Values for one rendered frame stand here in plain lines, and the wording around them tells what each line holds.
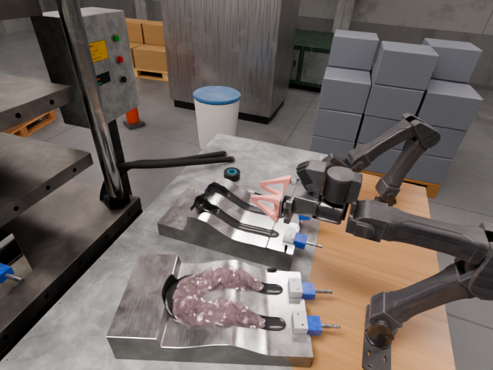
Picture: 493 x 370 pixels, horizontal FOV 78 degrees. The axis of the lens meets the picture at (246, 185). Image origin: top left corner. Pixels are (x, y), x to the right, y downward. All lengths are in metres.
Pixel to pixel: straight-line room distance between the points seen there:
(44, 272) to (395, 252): 1.23
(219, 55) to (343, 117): 1.80
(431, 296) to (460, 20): 6.54
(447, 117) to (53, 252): 2.73
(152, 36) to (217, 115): 3.26
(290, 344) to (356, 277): 0.37
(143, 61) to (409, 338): 5.38
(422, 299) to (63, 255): 1.10
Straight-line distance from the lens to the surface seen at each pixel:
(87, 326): 1.03
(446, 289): 0.81
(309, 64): 5.32
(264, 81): 3.80
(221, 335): 0.83
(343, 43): 3.07
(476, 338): 2.31
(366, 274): 1.16
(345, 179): 0.63
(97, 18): 1.37
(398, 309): 0.87
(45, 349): 1.04
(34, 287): 1.20
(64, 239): 1.32
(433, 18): 7.07
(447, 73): 3.22
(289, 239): 1.03
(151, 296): 0.89
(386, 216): 0.69
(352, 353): 0.98
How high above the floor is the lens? 1.63
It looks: 36 degrees down
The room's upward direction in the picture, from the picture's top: 3 degrees clockwise
